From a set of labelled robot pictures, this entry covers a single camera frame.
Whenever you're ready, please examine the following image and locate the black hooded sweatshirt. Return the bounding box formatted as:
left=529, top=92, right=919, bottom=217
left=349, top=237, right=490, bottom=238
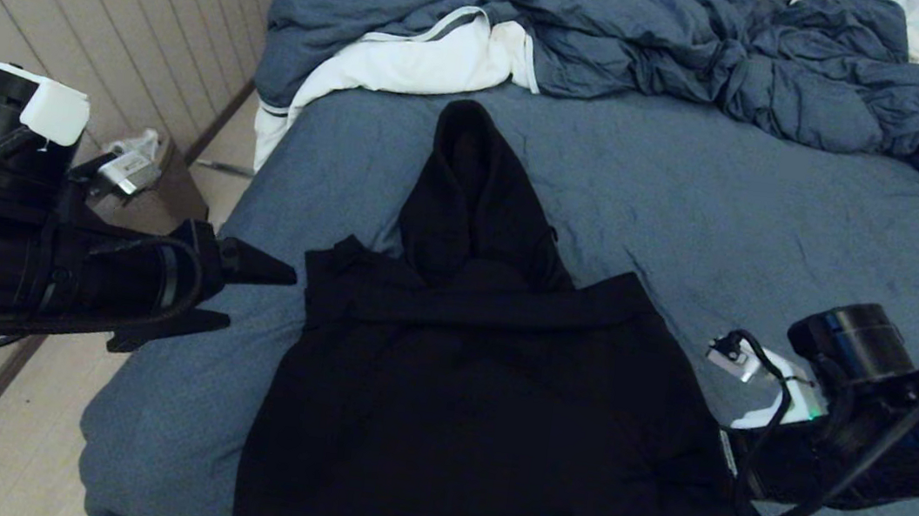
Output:
left=231, top=77, right=799, bottom=516

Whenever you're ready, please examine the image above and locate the brown trash bin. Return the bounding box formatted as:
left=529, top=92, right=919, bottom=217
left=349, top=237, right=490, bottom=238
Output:
left=84, top=133, right=217, bottom=244

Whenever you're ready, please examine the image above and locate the white plastic bin bag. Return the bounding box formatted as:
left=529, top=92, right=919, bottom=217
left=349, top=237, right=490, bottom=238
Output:
left=105, top=124, right=163, bottom=164

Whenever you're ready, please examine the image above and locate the white garment with dark stripe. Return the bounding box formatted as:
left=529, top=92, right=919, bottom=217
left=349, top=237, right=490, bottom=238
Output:
left=249, top=0, right=550, bottom=205

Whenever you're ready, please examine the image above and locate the blue bed sheet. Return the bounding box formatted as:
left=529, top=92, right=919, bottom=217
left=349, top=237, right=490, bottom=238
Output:
left=69, top=29, right=919, bottom=516

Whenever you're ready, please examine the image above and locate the crumpled blue duvet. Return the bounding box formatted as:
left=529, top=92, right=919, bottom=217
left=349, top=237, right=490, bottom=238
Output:
left=250, top=0, right=919, bottom=194

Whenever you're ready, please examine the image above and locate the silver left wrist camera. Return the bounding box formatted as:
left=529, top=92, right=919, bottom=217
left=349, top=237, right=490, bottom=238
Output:
left=92, top=146, right=164, bottom=202

